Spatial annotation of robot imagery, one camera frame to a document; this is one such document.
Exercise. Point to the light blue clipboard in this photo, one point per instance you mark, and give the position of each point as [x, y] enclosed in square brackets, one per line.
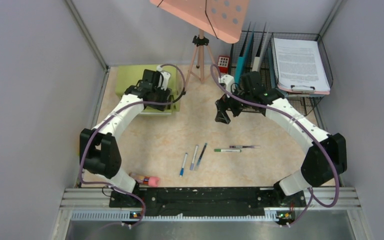
[276, 89]

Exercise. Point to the pink clipboard with papers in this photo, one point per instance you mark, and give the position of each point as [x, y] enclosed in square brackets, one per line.
[299, 67]

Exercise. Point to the teal gel pen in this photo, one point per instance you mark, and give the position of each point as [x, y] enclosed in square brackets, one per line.
[201, 156]

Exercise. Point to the teal file folder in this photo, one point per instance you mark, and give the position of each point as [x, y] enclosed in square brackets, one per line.
[243, 55]

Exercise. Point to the grey white file folder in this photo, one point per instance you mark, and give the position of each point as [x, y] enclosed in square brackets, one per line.
[257, 61]

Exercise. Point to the green white marker pen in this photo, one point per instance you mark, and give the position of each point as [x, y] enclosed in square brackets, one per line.
[220, 150]

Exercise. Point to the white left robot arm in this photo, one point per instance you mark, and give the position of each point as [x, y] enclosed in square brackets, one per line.
[99, 151]

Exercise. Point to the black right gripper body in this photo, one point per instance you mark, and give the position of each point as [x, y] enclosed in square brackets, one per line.
[235, 104]

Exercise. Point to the grey white marker pen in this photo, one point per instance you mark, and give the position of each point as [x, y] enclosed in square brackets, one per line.
[192, 164]

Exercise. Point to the dark purple pen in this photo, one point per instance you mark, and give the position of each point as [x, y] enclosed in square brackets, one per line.
[244, 146]

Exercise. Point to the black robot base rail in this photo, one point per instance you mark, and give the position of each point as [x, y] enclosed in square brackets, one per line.
[206, 201]

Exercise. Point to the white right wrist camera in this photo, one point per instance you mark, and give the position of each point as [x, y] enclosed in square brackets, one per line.
[227, 82]

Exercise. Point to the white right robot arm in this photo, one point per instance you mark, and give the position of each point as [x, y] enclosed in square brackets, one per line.
[325, 153]

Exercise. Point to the pink perforated board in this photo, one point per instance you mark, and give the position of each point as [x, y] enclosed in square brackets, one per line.
[222, 19]

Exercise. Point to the green metal drawer box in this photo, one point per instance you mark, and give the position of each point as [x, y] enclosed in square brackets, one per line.
[128, 75]

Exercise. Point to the red white small box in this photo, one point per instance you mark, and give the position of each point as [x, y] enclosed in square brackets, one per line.
[223, 63]

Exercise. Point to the pink capped tube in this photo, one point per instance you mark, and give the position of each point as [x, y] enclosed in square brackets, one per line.
[150, 181]

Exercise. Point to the black wire mesh file rack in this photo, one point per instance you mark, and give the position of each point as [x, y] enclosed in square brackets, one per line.
[304, 105]

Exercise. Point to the blue white marker pen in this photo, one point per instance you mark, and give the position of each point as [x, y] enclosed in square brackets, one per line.
[182, 169]

